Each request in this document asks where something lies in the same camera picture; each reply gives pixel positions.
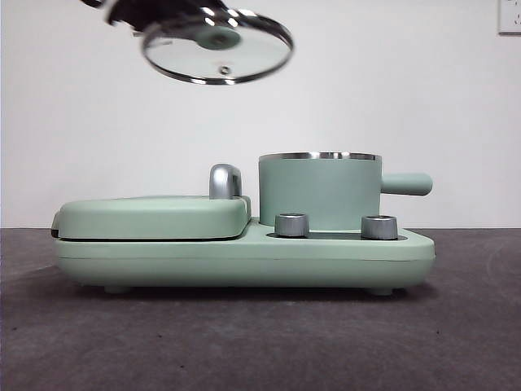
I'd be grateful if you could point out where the glass pot lid green knob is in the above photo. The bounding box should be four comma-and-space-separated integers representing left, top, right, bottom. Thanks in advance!
141, 7, 295, 86

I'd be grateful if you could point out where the mint green breakfast machine base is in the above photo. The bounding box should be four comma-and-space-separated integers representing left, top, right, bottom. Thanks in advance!
55, 215, 436, 297

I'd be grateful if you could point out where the white wall socket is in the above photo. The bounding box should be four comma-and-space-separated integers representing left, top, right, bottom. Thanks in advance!
496, 0, 521, 37

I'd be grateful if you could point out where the chrome griddle lid handle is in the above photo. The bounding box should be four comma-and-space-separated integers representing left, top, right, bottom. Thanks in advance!
208, 163, 245, 200

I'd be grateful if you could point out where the mint green pot with handle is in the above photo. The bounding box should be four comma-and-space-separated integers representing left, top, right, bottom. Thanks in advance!
258, 151, 435, 230

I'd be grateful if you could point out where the silver control knob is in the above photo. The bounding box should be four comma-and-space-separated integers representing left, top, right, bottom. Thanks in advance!
274, 212, 309, 238
361, 215, 399, 240

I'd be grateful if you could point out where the mint green griddle lid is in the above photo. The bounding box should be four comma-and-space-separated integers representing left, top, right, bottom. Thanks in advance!
51, 194, 252, 241

